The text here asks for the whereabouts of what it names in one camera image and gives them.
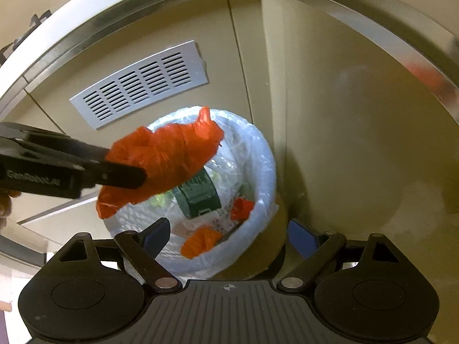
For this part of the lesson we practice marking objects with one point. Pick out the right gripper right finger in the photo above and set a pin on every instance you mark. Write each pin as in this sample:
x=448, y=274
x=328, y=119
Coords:
x=317, y=251

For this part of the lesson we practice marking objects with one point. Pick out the person's left hand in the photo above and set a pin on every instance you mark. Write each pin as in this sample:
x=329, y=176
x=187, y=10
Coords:
x=6, y=197

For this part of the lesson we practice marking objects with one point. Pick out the red plastic cap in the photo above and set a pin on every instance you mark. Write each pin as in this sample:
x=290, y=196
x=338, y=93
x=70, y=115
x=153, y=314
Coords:
x=241, y=209

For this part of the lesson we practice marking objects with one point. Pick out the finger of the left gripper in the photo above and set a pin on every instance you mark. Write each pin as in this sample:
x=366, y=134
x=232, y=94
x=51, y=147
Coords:
x=51, y=140
x=112, y=174

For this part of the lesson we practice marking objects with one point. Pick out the black gas stove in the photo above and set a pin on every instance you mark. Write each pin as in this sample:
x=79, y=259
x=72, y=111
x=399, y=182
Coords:
x=35, y=21

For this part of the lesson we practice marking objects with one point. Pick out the grey cabinet vent grille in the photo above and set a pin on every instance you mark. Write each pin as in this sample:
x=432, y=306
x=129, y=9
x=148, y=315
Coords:
x=147, y=81

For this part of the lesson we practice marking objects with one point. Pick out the crushed clear plastic bottle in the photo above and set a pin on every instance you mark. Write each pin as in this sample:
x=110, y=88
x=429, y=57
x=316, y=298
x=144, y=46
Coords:
x=204, y=193

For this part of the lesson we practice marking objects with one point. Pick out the white trash bin with liner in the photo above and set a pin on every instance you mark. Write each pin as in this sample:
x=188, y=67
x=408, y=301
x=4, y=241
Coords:
x=246, y=158

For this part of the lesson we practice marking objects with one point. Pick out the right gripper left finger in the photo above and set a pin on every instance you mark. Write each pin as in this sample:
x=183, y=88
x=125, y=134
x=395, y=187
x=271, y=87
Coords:
x=141, y=249

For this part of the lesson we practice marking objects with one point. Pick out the orange plastic bag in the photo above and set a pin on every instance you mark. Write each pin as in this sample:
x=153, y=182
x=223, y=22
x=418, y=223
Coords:
x=170, y=156

